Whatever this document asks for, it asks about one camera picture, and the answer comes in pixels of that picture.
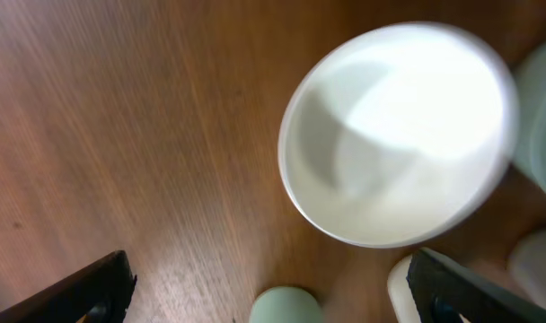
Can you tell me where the green cup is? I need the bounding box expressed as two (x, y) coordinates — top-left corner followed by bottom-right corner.
(249, 286), (324, 323)

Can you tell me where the cream cup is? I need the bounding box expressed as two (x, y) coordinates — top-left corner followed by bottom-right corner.
(387, 253), (472, 323)

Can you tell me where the white bowl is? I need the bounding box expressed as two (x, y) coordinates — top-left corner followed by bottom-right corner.
(277, 22), (518, 249)

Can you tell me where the green bowl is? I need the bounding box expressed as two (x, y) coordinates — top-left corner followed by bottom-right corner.
(513, 43), (546, 194)

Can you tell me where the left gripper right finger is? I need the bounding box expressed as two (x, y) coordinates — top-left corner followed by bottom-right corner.
(406, 248), (546, 323)

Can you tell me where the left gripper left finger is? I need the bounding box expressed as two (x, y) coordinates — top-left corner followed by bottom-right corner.
(0, 250), (137, 323)

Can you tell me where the grey cup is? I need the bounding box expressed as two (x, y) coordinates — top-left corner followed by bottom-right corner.
(507, 230), (546, 309)

